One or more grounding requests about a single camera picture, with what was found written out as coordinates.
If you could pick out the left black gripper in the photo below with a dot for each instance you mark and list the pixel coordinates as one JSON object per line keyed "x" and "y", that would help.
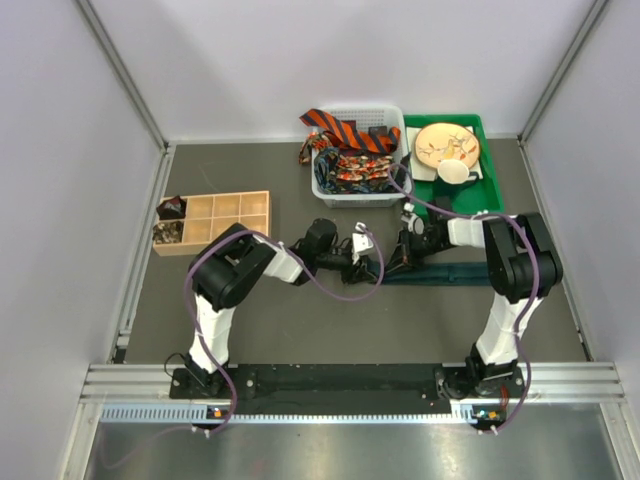
{"x": 357, "y": 273}

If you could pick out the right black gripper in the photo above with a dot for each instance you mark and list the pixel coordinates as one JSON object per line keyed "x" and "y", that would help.
{"x": 404, "y": 258}

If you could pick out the dark teal necktie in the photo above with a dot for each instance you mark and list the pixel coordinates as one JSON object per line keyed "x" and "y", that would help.
{"x": 457, "y": 274}

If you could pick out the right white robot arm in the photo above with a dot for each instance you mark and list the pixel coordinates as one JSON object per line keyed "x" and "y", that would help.
{"x": 522, "y": 267}

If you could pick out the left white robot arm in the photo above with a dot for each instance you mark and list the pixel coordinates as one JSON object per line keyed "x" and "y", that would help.
{"x": 221, "y": 276}

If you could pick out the floral patterned tie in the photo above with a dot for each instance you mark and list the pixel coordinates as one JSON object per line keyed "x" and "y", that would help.
{"x": 338, "y": 171}

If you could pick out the green white mug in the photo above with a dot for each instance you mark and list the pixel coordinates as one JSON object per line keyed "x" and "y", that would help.
{"x": 455, "y": 172}

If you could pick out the green plastic tray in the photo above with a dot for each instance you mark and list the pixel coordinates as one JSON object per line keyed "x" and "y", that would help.
{"x": 483, "y": 194}

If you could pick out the beige patterned plate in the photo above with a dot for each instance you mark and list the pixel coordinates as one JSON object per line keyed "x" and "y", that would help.
{"x": 446, "y": 141}

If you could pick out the wooden compartment box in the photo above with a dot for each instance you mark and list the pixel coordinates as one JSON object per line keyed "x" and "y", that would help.
{"x": 209, "y": 215}

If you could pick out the orange navy striped tie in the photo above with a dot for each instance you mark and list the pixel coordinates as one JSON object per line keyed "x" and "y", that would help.
{"x": 351, "y": 137}

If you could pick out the white plastic basket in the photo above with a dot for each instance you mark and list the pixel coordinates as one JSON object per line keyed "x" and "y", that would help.
{"x": 366, "y": 115}

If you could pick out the dark red rolled tie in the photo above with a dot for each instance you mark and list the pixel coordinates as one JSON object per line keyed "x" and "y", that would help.
{"x": 172, "y": 209}

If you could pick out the brown patterned rolled tie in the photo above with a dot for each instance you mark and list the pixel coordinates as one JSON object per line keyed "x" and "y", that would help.
{"x": 168, "y": 232}

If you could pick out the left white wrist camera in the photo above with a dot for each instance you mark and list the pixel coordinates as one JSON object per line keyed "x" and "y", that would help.
{"x": 362, "y": 244}

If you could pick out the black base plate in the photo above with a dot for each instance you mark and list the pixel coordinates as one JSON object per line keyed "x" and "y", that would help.
{"x": 364, "y": 388}

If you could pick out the slotted cable duct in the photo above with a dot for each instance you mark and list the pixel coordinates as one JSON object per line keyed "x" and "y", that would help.
{"x": 210, "y": 415}

